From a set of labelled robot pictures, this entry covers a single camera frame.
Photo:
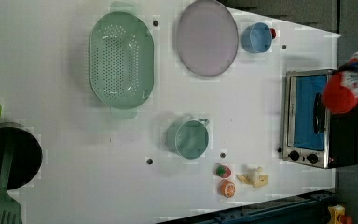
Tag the red ketchup bottle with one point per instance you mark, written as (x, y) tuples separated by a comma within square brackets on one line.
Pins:
[(340, 94)]

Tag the black toaster oven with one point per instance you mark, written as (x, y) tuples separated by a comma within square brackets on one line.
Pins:
[(312, 135)]

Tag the small red toy fruit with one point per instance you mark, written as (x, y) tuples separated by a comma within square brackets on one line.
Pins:
[(273, 33)]

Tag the blue cup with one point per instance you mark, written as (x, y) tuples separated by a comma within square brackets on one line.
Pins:
[(256, 38)]

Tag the yellow red toy object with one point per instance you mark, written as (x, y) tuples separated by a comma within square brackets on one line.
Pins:
[(338, 215)]

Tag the toy peeled banana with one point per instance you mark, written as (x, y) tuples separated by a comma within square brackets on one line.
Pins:
[(255, 178)]

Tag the lilac round plate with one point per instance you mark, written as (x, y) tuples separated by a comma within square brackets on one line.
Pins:
[(207, 38)]

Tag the toy strawberry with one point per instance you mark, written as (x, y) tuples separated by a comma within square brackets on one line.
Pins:
[(223, 171)]

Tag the toy orange half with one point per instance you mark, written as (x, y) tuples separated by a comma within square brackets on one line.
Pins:
[(227, 188)]

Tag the green mug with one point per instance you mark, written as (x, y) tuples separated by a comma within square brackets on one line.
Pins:
[(188, 138)]

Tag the green perforated colander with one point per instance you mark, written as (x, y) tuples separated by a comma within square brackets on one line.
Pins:
[(121, 60)]

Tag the black utensil holder cup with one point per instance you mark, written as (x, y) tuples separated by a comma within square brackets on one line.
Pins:
[(24, 151)]

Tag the green slotted spatula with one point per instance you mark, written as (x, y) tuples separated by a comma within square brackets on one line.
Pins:
[(10, 209)]

